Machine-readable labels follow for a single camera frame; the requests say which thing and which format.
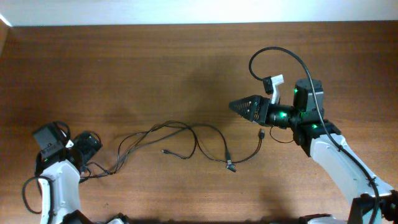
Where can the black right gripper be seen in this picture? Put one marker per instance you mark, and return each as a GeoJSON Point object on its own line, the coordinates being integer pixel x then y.
{"type": "Point", "coordinates": [257, 101]}

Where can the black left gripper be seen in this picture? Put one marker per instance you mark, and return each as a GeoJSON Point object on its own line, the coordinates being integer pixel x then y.
{"type": "Point", "coordinates": [90, 144]}

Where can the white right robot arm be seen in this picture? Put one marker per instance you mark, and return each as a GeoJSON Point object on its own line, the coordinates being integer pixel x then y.
{"type": "Point", "coordinates": [371, 199]}

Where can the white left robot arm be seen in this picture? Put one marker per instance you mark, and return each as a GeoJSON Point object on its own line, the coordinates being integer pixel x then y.
{"type": "Point", "coordinates": [58, 169]}

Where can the small black adapter plug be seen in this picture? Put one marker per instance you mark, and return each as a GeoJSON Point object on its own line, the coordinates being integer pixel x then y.
{"type": "Point", "coordinates": [231, 167]}

